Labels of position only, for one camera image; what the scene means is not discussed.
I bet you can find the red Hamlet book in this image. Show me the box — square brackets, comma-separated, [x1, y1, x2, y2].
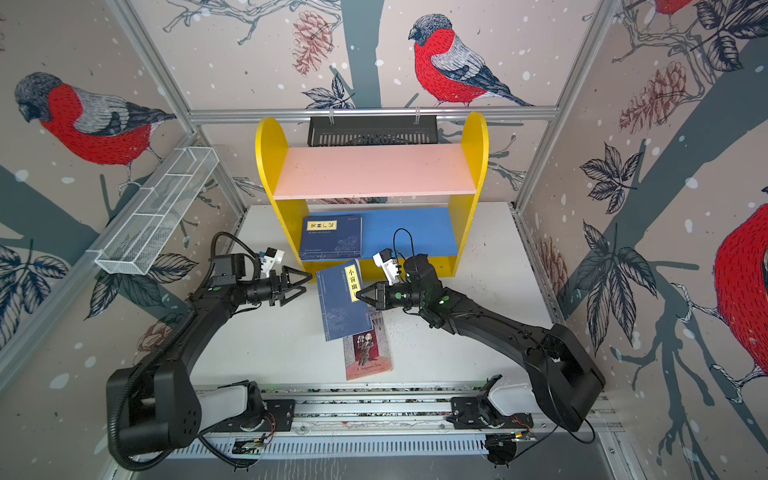
[343, 326, 392, 381]

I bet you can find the white wire mesh basket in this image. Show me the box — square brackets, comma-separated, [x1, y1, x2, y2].
[95, 146, 219, 275]

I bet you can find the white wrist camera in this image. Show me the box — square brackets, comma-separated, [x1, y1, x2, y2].
[373, 248, 401, 286]
[259, 247, 285, 279]

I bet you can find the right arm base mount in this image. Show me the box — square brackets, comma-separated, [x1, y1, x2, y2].
[445, 374, 534, 431]

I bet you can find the black plastic tray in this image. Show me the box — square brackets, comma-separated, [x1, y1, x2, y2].
[307, 115, 439, 147]

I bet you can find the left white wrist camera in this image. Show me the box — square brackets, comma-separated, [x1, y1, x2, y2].
[259, 247, 285, 279]

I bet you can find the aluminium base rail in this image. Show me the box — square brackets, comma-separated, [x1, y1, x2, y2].
[173, 383, 619, 436]

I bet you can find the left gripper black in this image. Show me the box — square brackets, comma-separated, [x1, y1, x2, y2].
[238, 267, 312, 305]

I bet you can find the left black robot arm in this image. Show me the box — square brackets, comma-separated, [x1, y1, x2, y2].
[106, 247, 313, 472]

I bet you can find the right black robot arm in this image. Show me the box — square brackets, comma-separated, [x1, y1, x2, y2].
[356, 254, 606, 433]

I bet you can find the blue book yellow label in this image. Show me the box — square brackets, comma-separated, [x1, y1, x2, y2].
[316, 260, 373, 342]
[299, 214, 363, 262]

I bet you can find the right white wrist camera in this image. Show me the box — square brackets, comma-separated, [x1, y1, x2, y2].
[373, 248, 401, 286]

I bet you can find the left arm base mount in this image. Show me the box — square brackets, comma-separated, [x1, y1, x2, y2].
[214, 381, 296, 433]

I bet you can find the yellow pink blue bookshelf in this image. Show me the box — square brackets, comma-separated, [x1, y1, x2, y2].
[255, 112, 489, 280]

